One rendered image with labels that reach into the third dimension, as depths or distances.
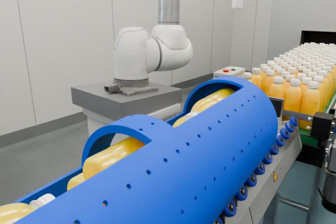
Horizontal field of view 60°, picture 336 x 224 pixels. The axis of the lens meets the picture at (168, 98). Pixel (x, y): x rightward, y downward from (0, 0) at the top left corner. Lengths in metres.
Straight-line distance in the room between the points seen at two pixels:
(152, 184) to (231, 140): 0.24
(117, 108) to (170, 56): 0.35
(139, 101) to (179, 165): 0.71
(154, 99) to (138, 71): 0.13
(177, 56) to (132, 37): 0.24
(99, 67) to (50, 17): 0.85
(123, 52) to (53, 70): 2.37
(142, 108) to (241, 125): 0.59
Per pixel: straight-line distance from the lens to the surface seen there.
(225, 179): 0.58
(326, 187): 1.56
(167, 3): 1.35
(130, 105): 1.14
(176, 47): 1.33
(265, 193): 1.00
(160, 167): 0.46
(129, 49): 1.22
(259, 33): 5.98
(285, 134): 1.20
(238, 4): 0.89
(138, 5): 4.22
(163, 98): 1.27
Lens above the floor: 1.44
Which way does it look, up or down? 18 degrees down
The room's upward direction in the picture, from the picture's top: straight up
